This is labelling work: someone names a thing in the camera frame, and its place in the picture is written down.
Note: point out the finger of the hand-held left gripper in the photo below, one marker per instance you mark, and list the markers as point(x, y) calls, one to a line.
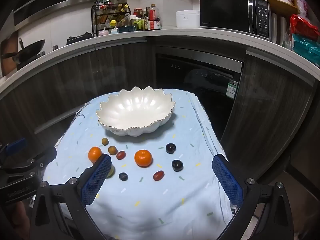
point(45, 156)
point(16, 144)

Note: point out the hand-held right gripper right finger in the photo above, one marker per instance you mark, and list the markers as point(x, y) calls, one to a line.
point(227, 182)

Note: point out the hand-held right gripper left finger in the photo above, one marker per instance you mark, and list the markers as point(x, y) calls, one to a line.
point(97, 180)

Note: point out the yellow green grape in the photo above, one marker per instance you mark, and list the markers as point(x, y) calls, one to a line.
point(112, 171)

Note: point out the blueberry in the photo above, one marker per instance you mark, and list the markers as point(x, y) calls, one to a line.
point(123, 176)

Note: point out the orange tangerine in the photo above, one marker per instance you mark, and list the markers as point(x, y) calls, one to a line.
point(143, 158)
point(94, 153)

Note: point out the red cherry tomato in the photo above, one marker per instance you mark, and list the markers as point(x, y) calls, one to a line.
point(121, 155)
point(158, 175)

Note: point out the dark purple grape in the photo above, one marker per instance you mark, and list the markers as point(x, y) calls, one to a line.
point(170, 148)
point(177, 165)

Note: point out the white scalloped ceramic bowl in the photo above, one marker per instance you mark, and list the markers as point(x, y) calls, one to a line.
point(135, 110)

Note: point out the small brown orange fruit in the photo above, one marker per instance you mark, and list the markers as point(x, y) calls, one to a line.
point(112, 150)

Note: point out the small olive green fruit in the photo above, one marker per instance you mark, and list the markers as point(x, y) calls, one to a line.
point(104, 141)

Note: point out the light blue patterned tablecloth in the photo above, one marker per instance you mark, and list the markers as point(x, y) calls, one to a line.
point(155, 205)

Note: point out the dark wood cabinet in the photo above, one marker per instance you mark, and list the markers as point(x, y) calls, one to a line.
point(82, 80)
point(270, 110)

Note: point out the black wok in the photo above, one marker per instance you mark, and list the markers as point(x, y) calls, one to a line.
point(28, 51)

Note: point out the green white label sticker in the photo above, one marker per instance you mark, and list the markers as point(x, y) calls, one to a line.
point(231, 88)

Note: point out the black built-in oven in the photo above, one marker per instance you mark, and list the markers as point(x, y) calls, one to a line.
point(195, 85)

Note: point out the black bag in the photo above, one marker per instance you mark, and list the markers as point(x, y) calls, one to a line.
point(78, 38)

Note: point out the teal plastic packet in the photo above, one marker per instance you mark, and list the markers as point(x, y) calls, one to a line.
point(307, 47)

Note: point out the white kitchen countertop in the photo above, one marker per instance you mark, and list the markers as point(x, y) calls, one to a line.
point(175, 33)

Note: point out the row of white plates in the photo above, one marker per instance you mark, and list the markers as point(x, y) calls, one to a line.
point(281, 30)

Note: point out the white rice cooker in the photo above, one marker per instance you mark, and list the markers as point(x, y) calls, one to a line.
point(187, 18)

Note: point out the black microwave oven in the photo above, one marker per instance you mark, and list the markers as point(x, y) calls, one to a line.
point(225, 12)

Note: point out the group of condiment bottles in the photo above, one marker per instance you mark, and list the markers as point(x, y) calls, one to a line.
point(152, 17)

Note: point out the red plastic bag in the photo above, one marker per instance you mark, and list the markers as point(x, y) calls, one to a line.
point(303, 27)

